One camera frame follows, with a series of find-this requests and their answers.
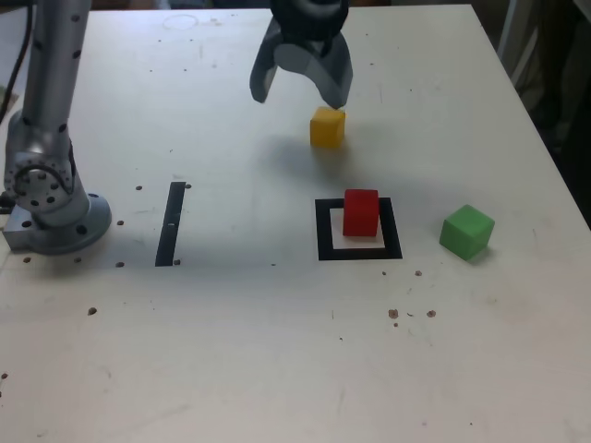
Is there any black tape square outline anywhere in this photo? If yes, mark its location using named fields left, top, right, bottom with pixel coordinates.
left=314, top=197, right=404, bottom=262

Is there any yellow cube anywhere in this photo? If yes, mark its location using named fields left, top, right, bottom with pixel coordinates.
left=309, top=106, right=347, bottom=149

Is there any red cube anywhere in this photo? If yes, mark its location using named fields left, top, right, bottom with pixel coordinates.
left=342, top=188, right=380, bottom=239

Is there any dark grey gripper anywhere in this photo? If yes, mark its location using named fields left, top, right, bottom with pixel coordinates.
left=248, top=20, right=355, bottom=111

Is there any black tape strip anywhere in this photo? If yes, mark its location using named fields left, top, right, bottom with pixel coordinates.
left=154, top=181, right=187, bottom=268

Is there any green cube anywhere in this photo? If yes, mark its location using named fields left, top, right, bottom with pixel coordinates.
left=438, top=204, right=496, bottom=262

